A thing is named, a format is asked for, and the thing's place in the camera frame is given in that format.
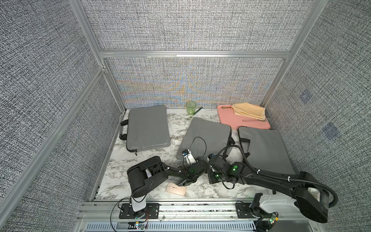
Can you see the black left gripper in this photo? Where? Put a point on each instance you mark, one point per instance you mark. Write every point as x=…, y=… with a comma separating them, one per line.
x=197, y=162

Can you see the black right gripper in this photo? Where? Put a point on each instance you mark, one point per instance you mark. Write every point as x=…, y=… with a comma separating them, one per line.
x=210, y=180

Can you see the pink computer mouse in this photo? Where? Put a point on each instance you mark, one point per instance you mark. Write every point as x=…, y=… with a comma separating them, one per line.
x=175, y=189

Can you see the grey laptop bag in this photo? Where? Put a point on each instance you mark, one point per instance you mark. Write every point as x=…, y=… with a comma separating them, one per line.
x=204, y=138
x=147, y=129
x=265, y=150

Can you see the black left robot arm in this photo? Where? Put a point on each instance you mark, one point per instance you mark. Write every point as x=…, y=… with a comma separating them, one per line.
x=149, y=174

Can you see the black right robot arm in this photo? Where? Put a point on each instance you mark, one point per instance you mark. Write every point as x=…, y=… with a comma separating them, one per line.
x=313, y=198

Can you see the pink tray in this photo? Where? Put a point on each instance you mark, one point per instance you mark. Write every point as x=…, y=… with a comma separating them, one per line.
x=227, y=116

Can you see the green plastic cup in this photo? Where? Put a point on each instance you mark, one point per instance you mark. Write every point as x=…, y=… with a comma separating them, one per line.
x=190, y=107

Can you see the tan folded cloth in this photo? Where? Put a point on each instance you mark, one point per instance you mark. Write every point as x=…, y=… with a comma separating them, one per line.
x=249, y=110

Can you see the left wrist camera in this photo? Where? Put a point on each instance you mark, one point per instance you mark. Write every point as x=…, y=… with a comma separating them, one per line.
x=188, y=157

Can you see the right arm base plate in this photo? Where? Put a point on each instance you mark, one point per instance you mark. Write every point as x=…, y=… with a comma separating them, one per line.
x=243, y=210

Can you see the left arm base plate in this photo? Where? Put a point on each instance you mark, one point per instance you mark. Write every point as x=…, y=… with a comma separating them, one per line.
x=151, y=211

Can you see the aluminium front rail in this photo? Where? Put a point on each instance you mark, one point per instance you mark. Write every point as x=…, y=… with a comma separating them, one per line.
x=205, y=215

